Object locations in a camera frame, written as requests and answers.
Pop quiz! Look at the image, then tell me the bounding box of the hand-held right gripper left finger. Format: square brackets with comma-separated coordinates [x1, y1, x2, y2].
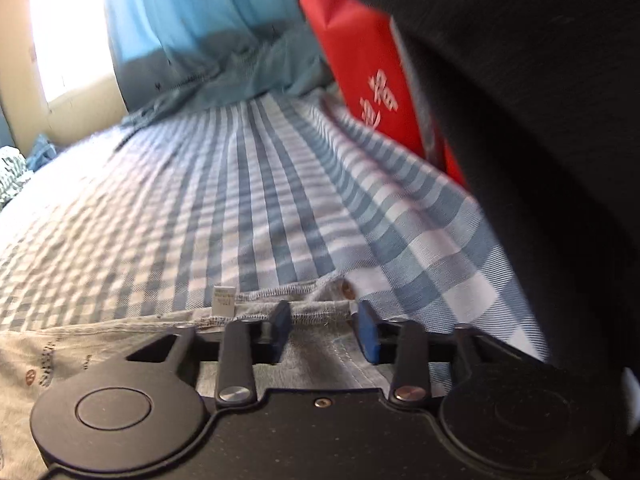
[125, 300, 292, 408]

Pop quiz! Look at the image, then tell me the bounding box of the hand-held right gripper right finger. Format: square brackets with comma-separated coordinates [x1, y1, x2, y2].
[351, 300, 547, 407]

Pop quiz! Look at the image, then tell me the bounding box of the blue white checkered bed sheet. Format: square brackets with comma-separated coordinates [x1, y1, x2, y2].
[0, 87, 552, 367]

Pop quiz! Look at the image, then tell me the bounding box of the grey-blue crumpled blanket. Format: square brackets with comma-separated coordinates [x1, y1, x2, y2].
[114, 24, 337, 128]

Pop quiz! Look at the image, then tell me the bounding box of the dark cloth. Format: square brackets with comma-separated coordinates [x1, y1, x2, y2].
[262, 0, 640, 480]

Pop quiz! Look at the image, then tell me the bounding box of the red bag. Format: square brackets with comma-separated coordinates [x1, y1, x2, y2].
[298, 0, 472, 192]

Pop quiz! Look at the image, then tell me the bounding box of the small blue cloth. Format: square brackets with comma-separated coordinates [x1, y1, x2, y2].
[26, 132, 60, 172]

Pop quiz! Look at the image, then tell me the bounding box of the white dark-patterned cloth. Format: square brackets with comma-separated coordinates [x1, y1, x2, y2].
[0, 145, 32, 212]

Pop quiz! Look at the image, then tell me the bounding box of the light blue patterned curtain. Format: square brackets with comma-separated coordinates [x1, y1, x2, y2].
[102, 0, 313, 111]

